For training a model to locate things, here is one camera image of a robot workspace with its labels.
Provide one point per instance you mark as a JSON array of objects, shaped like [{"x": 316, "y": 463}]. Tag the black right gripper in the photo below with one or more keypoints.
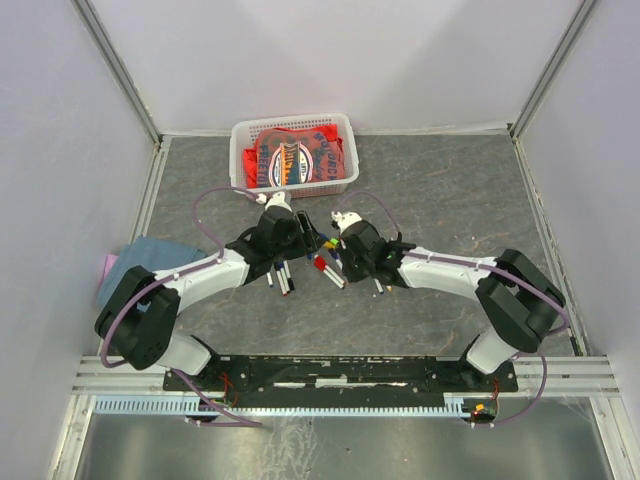
[{"x": 350, "y": 275}]

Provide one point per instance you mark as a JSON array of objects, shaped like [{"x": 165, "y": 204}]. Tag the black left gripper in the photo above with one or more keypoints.
[{"x": 311, "y": 240}]

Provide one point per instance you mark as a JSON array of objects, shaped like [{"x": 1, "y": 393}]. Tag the white marker red eraser cap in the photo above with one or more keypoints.
[{"x": 337, "y": 262}]

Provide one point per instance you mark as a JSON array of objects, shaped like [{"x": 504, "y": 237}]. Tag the white marker blue eraser cap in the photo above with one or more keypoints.
[{"x": 379, "y": 286}]

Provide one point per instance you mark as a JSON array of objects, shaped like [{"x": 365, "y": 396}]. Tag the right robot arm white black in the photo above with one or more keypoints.
[{"x": 522, "y": 305}]

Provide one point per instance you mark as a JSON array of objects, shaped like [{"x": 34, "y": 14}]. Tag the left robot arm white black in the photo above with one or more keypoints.
[{"x": 137, "y": 324}]

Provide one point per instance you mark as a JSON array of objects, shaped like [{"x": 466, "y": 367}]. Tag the uncapped white marker black end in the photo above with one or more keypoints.
[{"x": 288, "y": 277}]

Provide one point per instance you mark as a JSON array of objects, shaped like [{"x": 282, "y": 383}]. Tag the uncapped white marker red end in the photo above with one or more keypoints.
[{"x": 282, "y": 280}]

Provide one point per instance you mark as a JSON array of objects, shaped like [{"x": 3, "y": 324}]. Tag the white plastic basket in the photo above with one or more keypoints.
[{"x": 245, "y": 133}]

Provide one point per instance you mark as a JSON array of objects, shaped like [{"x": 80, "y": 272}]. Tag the orange printed cloth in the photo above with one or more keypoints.
[{"x": 293, "y": 157}]

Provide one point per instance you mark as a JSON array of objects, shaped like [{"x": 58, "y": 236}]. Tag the circuit board with leds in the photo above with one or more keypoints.
[{"x": 484, "y": 412}]

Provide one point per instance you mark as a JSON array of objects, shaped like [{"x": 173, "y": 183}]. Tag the pink cloth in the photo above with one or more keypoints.
[{"x": 110, "y": 261}]

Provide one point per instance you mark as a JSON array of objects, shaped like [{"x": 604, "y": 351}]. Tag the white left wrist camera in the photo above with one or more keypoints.
[{"x": 280, "y": 199}]

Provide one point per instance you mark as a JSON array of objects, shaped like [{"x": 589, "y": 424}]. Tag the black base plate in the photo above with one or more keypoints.
[{"x": 313, "y": 398}]

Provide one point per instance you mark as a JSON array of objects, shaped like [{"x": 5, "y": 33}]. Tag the aluminium frame rail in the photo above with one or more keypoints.
[{"x": 554, "y": 376}]

